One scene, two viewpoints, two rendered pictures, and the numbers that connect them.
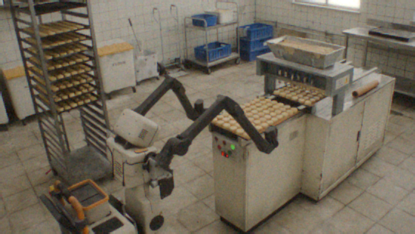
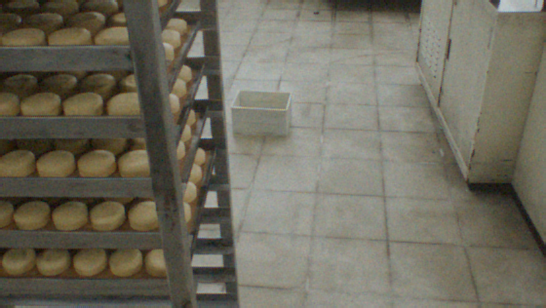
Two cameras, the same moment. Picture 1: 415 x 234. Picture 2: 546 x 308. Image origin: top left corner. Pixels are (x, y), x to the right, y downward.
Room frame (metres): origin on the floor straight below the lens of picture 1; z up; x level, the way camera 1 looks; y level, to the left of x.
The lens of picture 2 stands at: (2.15, 1.59, 1.47)
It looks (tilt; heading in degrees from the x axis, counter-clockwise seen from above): 32 degrees down; 313
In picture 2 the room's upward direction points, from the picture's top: 1 degrees counter-clockwise
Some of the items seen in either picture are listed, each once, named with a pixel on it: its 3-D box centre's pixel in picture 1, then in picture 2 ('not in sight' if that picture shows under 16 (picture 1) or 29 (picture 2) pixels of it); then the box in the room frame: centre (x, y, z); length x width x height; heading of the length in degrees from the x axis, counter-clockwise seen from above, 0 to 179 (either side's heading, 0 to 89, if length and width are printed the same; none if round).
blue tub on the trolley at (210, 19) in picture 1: (204, 20); not in sight; (6.20, 0.00, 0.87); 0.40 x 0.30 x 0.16; 39
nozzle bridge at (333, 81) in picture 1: (302, 81); not in sight; (2.74, -0.77, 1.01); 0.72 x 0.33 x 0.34; 41
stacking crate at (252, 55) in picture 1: (254, 52); not in sight; (6.85, -0.95, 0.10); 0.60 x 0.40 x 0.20; 123
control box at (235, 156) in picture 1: (226, 147); not in sight; (2.17, -0.11, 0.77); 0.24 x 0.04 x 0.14; 41
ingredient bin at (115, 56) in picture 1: (113, 68); not in sight; (5.37, 1.43, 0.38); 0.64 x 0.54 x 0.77; 33
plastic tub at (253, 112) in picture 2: not in sight; (262, 112); (4.03, -0.33, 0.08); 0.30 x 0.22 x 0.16; 34
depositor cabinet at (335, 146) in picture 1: (327, 126); (516, 55); (3.05, -1.13, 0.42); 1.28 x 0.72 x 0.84; 131
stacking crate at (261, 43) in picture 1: (254, 41); not in sight; (6.85, -0.95, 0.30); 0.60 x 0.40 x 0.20; 126
